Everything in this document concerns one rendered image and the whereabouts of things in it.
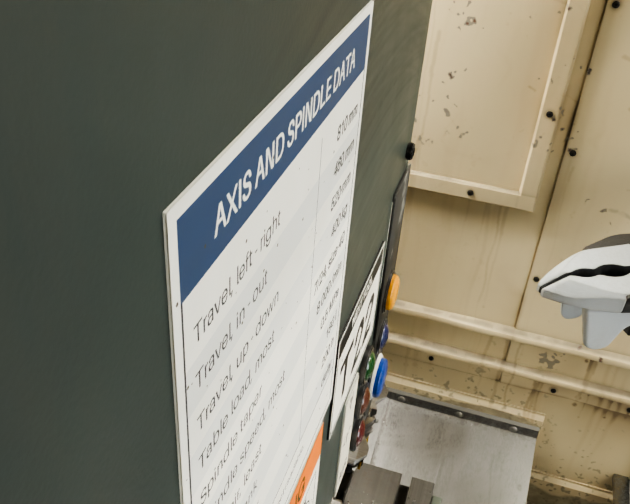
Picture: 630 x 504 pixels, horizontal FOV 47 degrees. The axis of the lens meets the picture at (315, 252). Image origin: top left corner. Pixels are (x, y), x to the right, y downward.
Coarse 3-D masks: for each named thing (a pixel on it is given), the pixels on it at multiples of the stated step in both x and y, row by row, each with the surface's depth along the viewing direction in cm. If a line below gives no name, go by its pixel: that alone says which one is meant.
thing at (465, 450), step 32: (384, 416) 150; (416, 416) 150; (448, 416) 149; (480, 416) 147; (384, 448) 147; (416, 448) 146; (448, 448) 146; (480, 448) 146; (512, 448) 145; (448, 480) 143; (480, 480) 142; (512, 480) 142
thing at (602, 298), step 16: (544, 288) 53; (560, 288) 52; (576, 288) 52; (592, 288) 52; (608, 288) 51; (624, 288) 52; (576, 304) 52; (592, 304) 52; (608, 304) 51; (624, 304) 51; (592, 320) 53; (608, 320) 53; (624, 320) 54; (592, 336) 54; (608, 336) 54
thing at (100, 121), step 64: (0, 0) 8; (64, 0) 9; (128, 0) 11; (192, 0) 13; (256, 0) 16; (320, 0) 20; (384, 0) 28; (0, 64) 8; (64, 64) 10; (128, 64) 11; (192, 64) 13; (256, 64) 16; (384, 64) 31; (0, 128) 9; (64, 128) 10; (128, 128) 12; (192, 128) 14; (384, 128) 35; (0, 192) 9; (64, 192) 10; (128, 192) 12; (384, 192) 40; (0, 256) 9; (64, 256) 11; (128, 256) 13; (384, 256) 46; (0, 320) 9; (64, 320) 11; (128, 320) 13; (0, 384) 10; (64, 384) 11; (128, 384) 14; (0, 448) 10; (64, 448) 12; (128, 448) 14
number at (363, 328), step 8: (376, 280) 44; (376, 288) 44; (368, 304) 43; (368, 312) 43; (360, 320) 41; (368, 320) 44; (360, 328) 42; (368, 328) 45; (360, 336) 42; (360, 344) 43; (360, 352) 44; (352, 360) 41; (352, 368) 42
